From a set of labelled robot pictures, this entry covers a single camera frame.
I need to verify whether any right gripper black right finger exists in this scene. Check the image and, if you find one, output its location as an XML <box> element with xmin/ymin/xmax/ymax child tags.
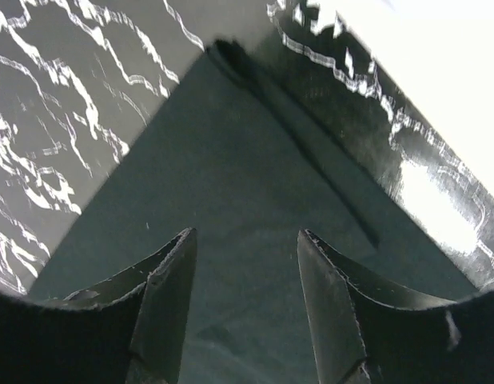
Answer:
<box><xmin>297</xmin><ymin>230</ymin><xmax>494</xmax><ymax>383</ymax></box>

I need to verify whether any black t shirt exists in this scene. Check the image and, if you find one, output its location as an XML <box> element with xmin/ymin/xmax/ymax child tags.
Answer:
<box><xmin>30</xmin><ymin>40</ymin><xmax>474</xmax><ymax>383</ymax></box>

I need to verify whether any black marble pattern mat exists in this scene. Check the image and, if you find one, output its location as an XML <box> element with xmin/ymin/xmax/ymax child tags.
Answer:
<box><xmin>0</xmin><ymin>1</ymin><xmax>494</xmax><ymax>294</ymax></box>

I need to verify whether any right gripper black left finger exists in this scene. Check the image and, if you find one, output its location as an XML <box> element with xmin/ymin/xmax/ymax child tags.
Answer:
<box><xmin>0</xmin><ymin>228</ymin><xmax>197</xmax><ymax>383</ymax></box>

